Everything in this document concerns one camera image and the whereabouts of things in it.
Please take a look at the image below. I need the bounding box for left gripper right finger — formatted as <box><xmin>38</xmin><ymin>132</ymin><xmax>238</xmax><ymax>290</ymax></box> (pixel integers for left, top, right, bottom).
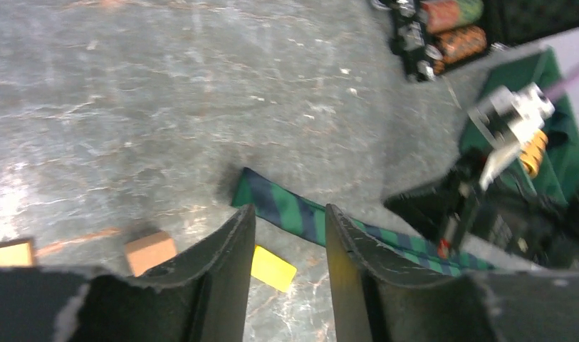
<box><xmin>325</xmin><ymin>204</ymin><xmax>579</xmax><ymax>341</ymax></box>

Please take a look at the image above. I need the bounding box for green compartment tray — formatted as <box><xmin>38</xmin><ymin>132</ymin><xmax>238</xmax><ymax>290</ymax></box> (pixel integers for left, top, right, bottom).
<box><xmin>459</xmin><ymin>49</ymin><xmax>579</xmax><ymax>202</ymax></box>

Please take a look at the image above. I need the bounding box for brown wooden block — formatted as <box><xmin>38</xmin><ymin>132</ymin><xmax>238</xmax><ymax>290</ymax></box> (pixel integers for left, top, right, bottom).
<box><xmin>124</xmin><ymin>231</ymin><xmax>177</xmax><ymax>276</ymax></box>

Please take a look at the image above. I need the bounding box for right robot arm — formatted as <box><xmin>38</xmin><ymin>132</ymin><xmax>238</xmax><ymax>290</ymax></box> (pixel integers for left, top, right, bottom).
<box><xmin>384</xmin><ymin>149</ymin><xmax>579</xmax><ymax>269</ymax></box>

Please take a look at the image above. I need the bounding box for orange wooden block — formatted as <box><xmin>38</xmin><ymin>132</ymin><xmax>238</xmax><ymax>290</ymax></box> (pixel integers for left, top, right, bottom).
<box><xmin>0</xmin><ymin>238</ymin><xmax>36</xmax><ymax>267</ymax></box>

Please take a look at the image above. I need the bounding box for black open carrying case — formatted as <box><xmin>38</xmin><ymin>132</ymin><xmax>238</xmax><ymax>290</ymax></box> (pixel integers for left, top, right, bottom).
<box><xmin>371</xmin><ymin>0</ymin><xmax>579</xmax><ymax>82</ymax></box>

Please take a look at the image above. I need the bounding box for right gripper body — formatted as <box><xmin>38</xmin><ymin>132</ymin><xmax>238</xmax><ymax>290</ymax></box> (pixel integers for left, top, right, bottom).
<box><xmin>383</xmin><ymin>150</ymin><xmax>502</xmax><ymax>258</ymax></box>

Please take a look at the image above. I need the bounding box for yellow rectangular block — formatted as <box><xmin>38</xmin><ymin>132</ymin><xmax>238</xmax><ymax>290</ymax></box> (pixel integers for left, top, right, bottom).
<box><xmin>251</xmin><ymin>245</ymin><xmax>297</xmax><ymax>292</ymax></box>

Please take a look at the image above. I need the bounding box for green navy striped tie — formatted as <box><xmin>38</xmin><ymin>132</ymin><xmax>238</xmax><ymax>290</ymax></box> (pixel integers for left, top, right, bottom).
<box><xmin>231</xmin><ymin>167</ymin><xmax>494</xmax><ymax>276</ymax></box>

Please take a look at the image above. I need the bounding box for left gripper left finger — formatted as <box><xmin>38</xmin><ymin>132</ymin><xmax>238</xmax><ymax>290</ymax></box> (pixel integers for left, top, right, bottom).
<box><xmin>0</xmin><ymin>204</ymin><xmax>256</xmax><ymax>341</ymax></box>

